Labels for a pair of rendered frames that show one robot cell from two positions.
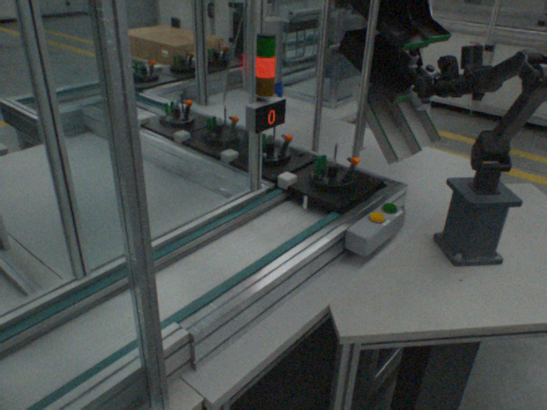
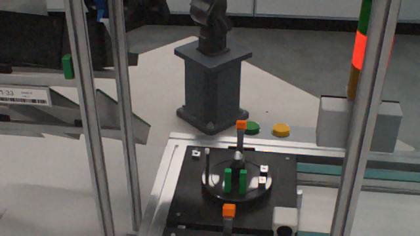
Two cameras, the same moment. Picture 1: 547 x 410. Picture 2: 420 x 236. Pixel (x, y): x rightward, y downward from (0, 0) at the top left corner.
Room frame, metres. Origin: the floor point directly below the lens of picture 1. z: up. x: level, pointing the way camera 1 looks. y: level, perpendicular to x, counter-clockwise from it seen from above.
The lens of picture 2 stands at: (1.85, 0.49, 1.66)
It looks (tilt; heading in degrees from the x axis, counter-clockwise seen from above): 36 degrees down; 238
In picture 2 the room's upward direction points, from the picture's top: straight up
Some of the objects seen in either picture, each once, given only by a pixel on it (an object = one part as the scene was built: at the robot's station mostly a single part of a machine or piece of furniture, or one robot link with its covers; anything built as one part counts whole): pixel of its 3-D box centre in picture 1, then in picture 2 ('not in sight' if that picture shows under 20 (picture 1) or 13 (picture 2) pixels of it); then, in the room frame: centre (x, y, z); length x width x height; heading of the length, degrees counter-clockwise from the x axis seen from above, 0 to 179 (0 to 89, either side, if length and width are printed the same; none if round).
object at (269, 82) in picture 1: (264, 85); (366, 80); (1.29, 0.03, 1.28); 0.05 x 0.05 x 0.05
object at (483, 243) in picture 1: (474, 220); (212, 84); (1.17, -0.56, 0.96); 0.15 x 0.15 x 0.20; 8
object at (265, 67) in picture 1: (265, 66); (372, 48); (1.29, 0.03, 1.33); 0.05 x 0.05 x 0.05
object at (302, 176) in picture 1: (330, 183); (236, 188); (1.36, -0.18, 0.96); 0.24 x 0.24 x 0.02; 50
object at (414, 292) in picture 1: (457, 245); (198, 127); (1.22, -0.56, 0.84); 0.90 x 0.70 x 0.03; 98
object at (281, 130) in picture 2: (377, 218); (281, 131); (1.16, -0.29, 0.96); 0.04 x 0.04 x 0.02
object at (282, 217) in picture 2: (286, 181); (284, 223); (1.35, -0.04, 0.97); 0.05 x 0.05 x 0.04; 50
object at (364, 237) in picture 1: (375, 228); (279, 142); (1.16, -0.29, 0.93); 0.21 x 0.07 x 0.06; 140
